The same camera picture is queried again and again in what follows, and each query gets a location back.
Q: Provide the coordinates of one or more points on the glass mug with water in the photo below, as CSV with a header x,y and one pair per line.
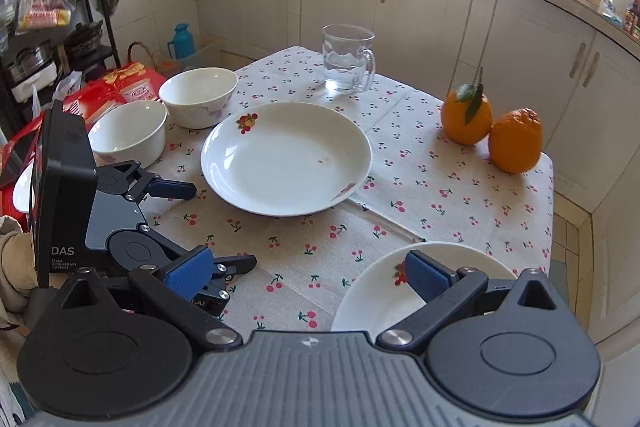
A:
x,y
348,61

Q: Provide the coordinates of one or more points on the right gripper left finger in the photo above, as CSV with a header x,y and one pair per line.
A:
x,y
170,290

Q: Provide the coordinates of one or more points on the blue thermos jug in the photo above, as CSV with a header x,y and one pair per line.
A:
x,y
182,44

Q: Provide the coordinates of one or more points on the left gloved hand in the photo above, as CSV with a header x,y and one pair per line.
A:
x,y
17,272

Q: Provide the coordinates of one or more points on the white floral bowl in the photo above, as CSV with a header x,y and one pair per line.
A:
x,y
134,131
197,98

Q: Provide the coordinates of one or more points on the red drink carton box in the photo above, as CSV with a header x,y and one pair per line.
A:
x,y
130,83

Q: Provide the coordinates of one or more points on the white kitchen cabinets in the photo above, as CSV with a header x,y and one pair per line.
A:
x,y
416,41

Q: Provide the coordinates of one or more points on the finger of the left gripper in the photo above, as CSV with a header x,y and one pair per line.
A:
x,y
170,189
215,295

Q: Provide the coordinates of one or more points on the orange with leaf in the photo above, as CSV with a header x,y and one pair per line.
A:
x,y
466,114

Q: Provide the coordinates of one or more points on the large white fruit-print plate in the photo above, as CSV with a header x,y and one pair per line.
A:
x,y
286,159

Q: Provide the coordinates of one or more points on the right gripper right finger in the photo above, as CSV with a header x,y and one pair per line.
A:
x,y
448,296

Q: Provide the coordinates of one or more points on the orange without leaf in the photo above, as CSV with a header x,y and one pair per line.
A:
x,y
515,141

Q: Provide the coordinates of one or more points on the black storage rack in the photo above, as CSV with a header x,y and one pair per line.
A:
x,y
14,115

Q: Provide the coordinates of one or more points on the cherry print tablecloth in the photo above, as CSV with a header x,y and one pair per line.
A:
x,y
421,187

